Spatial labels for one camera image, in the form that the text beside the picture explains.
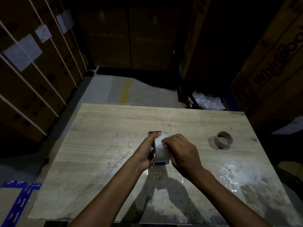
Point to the dark brown cardboard box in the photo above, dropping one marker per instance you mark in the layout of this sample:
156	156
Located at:
153	37
104	37

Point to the tall dark cardboard box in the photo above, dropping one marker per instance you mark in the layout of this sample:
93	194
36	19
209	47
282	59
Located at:
208	42

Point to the person's right forearm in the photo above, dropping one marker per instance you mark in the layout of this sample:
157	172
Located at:
227	203

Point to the blue tape dispenser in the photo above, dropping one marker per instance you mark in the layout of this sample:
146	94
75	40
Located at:
159	163

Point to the blue metal rack post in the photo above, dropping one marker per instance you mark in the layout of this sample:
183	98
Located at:
229	101

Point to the crumpled clear plastic wrap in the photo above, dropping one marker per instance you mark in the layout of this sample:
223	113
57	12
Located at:
208	101

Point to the person's right hand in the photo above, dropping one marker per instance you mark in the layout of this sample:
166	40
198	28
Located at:
184	156

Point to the person's left hand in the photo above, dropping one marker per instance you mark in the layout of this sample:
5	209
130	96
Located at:
144	153

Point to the cardboard box with blue tape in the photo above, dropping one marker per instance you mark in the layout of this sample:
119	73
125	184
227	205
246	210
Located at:
9	200

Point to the large white paper label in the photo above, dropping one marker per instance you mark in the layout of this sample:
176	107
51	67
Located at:
21	53

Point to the clear packing tape roll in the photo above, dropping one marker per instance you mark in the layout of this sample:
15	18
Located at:
161	153

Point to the person's left forearm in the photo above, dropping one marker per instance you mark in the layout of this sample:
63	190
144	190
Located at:
109	200

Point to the large printed cardboard box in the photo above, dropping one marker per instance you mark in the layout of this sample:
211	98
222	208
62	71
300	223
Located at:
272	73

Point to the cardboard tape core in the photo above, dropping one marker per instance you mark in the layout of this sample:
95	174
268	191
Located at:
216	144

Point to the small white paper label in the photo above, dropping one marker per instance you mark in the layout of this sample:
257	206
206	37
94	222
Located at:
43	33

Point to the medium white paper label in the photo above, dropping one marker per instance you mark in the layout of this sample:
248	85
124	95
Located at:
65	21

